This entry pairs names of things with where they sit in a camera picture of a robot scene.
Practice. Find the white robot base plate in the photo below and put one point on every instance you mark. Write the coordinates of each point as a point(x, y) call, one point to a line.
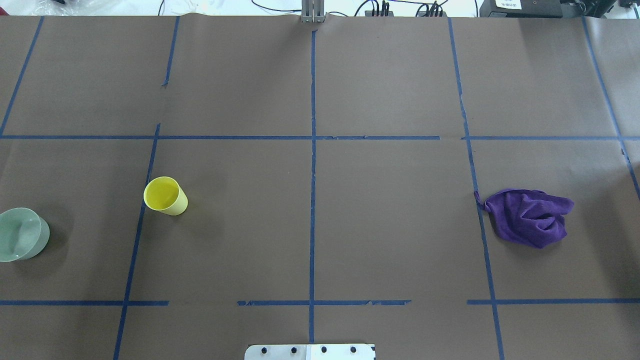
point(328, 351)

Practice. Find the black cable hub left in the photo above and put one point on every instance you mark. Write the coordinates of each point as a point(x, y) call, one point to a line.
point(379, 8)

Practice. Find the purple microfibre cloth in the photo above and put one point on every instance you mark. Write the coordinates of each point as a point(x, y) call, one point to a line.
point(531, 218)

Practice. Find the grey metal camera post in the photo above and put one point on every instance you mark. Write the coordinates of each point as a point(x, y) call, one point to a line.
point(313, 11)

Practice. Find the yellow plastic cup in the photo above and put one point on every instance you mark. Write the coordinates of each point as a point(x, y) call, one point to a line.
point(165, 195)

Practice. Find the black cable hub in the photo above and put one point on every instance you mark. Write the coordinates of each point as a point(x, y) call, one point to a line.
point(431, 10)
point(379, 8)

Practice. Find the black device with label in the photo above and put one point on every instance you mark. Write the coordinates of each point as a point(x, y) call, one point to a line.
point(550, 9)

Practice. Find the pale green ceramic bowl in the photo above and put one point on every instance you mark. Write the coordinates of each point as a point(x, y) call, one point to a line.
point(23, 234)

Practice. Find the black cable hub right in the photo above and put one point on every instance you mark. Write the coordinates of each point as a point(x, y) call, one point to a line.
point(431, 10)

